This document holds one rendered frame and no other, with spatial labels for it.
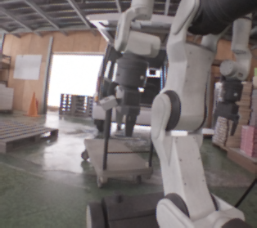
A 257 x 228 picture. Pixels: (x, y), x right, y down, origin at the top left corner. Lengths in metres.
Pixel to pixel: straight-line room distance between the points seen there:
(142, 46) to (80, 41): 5.37
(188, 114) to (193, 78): 0.12
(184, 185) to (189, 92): 0.29
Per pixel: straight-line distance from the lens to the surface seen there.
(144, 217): 0.75
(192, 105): 0.57
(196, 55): 0.57
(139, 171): 1.15
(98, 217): 0.71
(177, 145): 0.57
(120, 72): 0.45
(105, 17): 2.28
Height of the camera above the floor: 0.62
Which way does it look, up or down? 1 degrees up
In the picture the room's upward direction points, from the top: 5 degrees clockwise
